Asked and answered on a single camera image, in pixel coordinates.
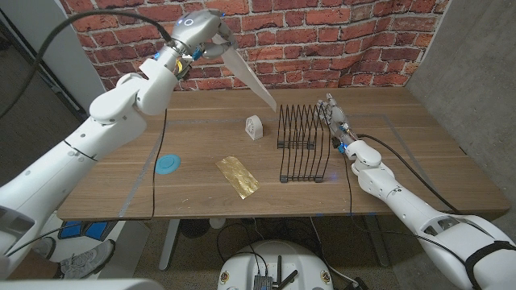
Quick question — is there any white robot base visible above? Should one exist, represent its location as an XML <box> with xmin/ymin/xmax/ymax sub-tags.
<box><xmin>217</xmin><ymin>240</ymin><xmax>335</xmax><ymax>290</ymax></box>

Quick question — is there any black wire file holder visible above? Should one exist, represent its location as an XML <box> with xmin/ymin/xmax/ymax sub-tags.
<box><xmin>277</xmin><ymin>103</ymin><xmax>332</xmax><ymax>184</ymax></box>

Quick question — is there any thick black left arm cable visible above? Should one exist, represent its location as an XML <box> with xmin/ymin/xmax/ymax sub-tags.
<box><xmin>0</xmin><ymin>10</ymin><xmax>177</xmax><ymax>120</ymax></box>

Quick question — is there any grey sneaker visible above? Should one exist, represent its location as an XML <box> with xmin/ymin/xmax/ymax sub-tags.
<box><xmin>31</xmin><ymin>236</ymin><xmax>57</xmax><ymax>259</ymax></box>
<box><xmin>60</xmin><ymin>239</ymin><xmax>117</xmax><ymax>280</ymax></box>

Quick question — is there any red brick print backdrop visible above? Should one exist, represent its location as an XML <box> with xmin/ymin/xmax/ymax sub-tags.
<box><xmin>60</xmin><ymin>0</ymin><xmax>451</xmax><ymax>116</ymax></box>

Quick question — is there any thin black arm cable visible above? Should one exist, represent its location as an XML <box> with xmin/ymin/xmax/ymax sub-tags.
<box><xmin>341</xmin><ymin>154</ymin><xmax>475</xmax><ymax>265</ymax></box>
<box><xmin>3</xmin><ymin>108</ymin><xmax>169</xmax><ymax>258</ymax></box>

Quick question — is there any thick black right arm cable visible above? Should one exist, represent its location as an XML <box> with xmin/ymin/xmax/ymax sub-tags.
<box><xmin>356</xmin><ymin>134</ymin><xmax>461</xmax><ymax>214</ymax></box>

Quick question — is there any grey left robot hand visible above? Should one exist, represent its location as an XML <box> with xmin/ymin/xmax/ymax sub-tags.
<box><xmin>171</xmin><ymin>8</ymin><xmax>239</xmax><ymax>61</ymax></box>

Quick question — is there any white table leg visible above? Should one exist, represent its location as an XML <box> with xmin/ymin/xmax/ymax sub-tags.
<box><xmin>158</xmin><ymin>218</ymin><xmax>181</xmax><ymax>271</ymax></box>

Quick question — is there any blue foot pedal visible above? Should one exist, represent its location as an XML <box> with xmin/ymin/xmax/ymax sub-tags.
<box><xmin>58</xmin><ymin>220</ymin><xmax>84</xmax><ymax>241</ymax></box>
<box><xmin>83</xmin><ymin>220</ymin><xmax>110</xmax><ymax>242</ymax></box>

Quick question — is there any black antenna module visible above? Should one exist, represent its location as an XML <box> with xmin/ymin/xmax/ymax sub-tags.
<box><xmin>252</xmin><ymin>255</ymin><xmax>299</xmax><ymax>290</ymax></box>

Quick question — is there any black floor cable tangle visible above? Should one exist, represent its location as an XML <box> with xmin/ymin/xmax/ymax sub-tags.
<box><xmin>215</xmin><ymin>217</ymin><xmax>323</xmax><ymax>279</ymax></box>

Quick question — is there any blue round coaster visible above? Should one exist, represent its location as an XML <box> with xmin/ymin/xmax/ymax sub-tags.
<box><xmin>154</xmin><ymin>154</ymin><xmax>181</xmax><ymax>176</ymax></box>

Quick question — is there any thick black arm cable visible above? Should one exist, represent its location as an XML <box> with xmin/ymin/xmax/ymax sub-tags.
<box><xmin>0</xmin><ymin>10</ymin><xmax>177</xmax><ymax>120</ymax></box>
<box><xmin>356</xmin><ymin>134</ymin><xmax>461</xmax><ymax>214</ymax></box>

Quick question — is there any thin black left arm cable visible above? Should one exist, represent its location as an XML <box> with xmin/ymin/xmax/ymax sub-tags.
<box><xmin>3</xmin><ymin>108</ymin><xmax>169</xmax><ymax>258</ymax></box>

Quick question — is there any white paper file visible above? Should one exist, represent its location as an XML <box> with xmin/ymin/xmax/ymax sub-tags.
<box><xmin>212</xmin><ymin>34</ymin><xmax>278</xmax><ymax>113</ymax></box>

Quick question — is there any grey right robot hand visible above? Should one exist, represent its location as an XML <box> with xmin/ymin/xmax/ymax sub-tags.
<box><xmin>316</xmin><ymin>93</ymin><xmax>359</xmax><ymax>155</ymax></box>

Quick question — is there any gold aluminum foil sheet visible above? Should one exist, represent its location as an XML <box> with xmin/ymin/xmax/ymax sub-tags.
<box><xmin>215</xmin><ymin>155</ymin><xmax>261</xmax><ymax>201</ymax></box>

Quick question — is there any grey table leg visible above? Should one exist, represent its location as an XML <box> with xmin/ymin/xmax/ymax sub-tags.
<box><xmin>364</xmin><ymin>215</ymin><xmax>391</xmax><ymax>268</ymax></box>

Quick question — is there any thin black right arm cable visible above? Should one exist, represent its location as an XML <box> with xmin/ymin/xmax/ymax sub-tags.
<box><xmin>341</xmin><ymin>154</ymin><xmax>475</xmax><ymax>265</ymax></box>

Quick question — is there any small white desk clock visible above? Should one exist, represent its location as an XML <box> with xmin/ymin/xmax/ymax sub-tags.
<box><xmin>244</xmin><ymin>114</ymin><xmax>264</xmax><ymax>141</ymax></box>

